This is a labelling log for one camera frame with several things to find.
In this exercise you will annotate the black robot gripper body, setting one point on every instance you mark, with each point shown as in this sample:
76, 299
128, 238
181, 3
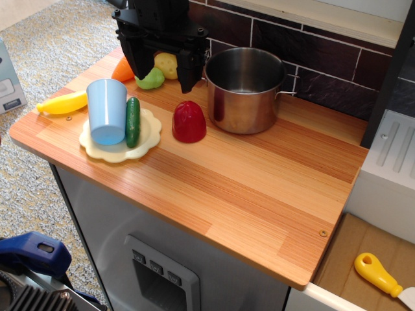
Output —
164, 25

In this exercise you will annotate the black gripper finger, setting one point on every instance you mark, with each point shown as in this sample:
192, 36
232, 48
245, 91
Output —
139, 57
190, 68

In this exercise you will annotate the orange toy sweet potato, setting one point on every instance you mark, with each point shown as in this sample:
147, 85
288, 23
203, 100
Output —
123, 71

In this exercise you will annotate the stainless steel pot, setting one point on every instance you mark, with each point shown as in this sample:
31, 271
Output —
244, 88

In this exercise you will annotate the yellow toy cheese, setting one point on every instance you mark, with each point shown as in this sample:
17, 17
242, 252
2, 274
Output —
167, 63

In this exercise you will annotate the light green toy lettuce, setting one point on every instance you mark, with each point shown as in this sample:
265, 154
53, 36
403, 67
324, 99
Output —
153, 80

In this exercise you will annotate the green toy cucumber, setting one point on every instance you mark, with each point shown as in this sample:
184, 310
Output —
133, 122

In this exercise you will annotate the light blue plastic cup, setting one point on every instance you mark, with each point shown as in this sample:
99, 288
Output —
107, 111

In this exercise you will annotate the red toy pepper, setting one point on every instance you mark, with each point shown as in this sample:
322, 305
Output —
188, 122

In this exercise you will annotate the cream scalloped plastic plate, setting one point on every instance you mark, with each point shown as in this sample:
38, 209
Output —
149, 137

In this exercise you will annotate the yellow toy banana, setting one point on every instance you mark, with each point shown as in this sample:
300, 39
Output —
64, 103

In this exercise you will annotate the grey white box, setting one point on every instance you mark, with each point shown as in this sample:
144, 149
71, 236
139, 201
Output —
12, 95

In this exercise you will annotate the grey toy kitchen cabinet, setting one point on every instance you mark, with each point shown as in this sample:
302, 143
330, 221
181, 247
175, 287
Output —
144, 263

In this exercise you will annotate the blue clamp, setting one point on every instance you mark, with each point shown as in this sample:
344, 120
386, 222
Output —
33, 276

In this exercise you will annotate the white toy sink unit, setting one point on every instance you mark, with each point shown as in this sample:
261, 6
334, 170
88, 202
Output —
383, 194

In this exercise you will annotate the cardboard box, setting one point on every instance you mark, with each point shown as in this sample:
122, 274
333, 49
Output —
355, 244

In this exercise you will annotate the yellow handled toy knife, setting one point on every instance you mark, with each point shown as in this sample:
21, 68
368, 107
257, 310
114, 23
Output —
370, 268

